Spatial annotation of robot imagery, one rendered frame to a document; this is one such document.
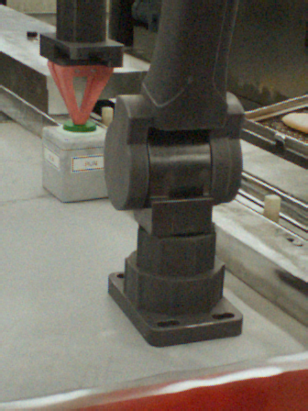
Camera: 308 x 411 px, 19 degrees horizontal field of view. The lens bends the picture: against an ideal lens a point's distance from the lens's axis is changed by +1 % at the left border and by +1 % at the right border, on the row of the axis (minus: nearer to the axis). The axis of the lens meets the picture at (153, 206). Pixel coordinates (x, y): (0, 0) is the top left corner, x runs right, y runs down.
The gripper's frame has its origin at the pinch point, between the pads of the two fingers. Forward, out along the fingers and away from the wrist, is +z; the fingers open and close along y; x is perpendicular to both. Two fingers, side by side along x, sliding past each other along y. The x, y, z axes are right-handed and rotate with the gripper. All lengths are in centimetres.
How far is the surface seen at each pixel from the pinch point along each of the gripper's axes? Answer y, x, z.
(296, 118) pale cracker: 6.1, 27.2, 0.8
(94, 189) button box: 3.4, 0.7, 8.0
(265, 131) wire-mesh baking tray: 6.3, 22.4, 2.0
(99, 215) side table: 8.2, -0.9, 9.4
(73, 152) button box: 3.4, -2.1, 3.3
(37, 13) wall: -676, 251, 83
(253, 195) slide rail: 15.9, 14.7, 6.4
